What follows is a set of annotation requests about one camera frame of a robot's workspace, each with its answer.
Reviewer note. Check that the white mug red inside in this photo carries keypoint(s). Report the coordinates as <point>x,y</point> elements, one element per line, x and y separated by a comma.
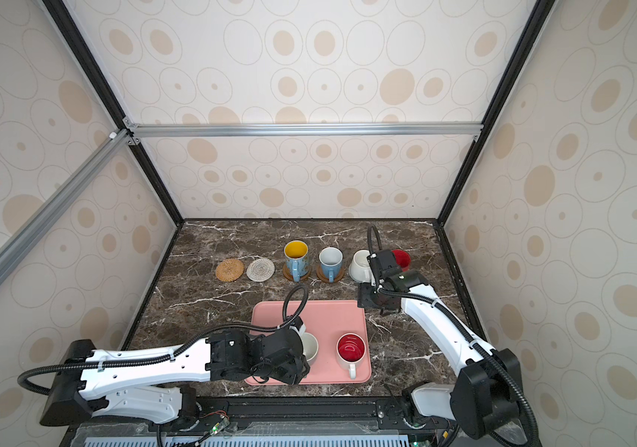
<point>350,352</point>

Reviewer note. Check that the white mug back row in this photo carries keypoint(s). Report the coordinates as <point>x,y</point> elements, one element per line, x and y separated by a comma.
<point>359,269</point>

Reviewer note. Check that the aluminium frame rail back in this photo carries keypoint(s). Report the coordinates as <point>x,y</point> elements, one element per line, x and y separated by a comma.
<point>264,130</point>

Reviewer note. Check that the brown wooden coaster far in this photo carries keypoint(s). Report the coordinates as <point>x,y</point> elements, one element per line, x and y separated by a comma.
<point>332,274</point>

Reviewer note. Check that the blue floral mug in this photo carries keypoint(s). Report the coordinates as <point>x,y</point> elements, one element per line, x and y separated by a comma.
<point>331,256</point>

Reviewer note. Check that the aluminium frame rail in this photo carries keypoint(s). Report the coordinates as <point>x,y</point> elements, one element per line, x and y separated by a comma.
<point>264,130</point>
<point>19,245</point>

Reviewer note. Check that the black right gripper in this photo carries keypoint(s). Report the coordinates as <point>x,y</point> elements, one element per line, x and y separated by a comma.
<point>364,298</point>

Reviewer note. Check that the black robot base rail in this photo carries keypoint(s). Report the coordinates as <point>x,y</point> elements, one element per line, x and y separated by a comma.
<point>291,421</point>

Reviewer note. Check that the black right corner post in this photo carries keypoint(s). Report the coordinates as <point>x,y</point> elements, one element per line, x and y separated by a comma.
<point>533,27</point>

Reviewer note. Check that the blue butterfly mug yellow inside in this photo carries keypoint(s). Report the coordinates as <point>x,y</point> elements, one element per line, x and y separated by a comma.
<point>296,260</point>

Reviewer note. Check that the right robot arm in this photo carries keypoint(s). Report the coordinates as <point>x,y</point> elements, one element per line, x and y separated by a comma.
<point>488,393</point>

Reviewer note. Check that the pink plastic tray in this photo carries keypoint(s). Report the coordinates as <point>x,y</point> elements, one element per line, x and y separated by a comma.
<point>327,321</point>

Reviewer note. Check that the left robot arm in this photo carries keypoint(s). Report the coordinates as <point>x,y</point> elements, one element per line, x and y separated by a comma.
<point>152,384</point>

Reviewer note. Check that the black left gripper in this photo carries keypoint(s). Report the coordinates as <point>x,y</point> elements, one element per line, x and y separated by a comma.
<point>297,370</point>

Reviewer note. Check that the white mug row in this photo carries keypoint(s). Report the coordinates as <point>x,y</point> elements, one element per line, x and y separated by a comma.
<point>311,347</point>
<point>359,269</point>

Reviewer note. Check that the red mug black handle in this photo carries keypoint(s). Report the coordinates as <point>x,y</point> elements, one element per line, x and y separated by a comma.
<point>403,259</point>

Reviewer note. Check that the white multicolour stitched coaster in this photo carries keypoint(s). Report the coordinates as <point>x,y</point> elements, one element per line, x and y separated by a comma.
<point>260,270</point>

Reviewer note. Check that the aluminium frame rail left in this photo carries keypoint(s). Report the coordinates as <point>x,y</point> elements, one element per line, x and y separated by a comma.
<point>19,245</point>

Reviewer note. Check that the woven rattan round coaster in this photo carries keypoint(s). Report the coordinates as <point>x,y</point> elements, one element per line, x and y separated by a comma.
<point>229,270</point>

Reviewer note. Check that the white mug front row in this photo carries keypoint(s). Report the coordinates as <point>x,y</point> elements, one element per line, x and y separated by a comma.
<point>311,347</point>

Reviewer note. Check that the black corner frame post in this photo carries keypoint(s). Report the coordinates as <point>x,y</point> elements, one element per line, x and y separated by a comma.
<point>61,16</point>

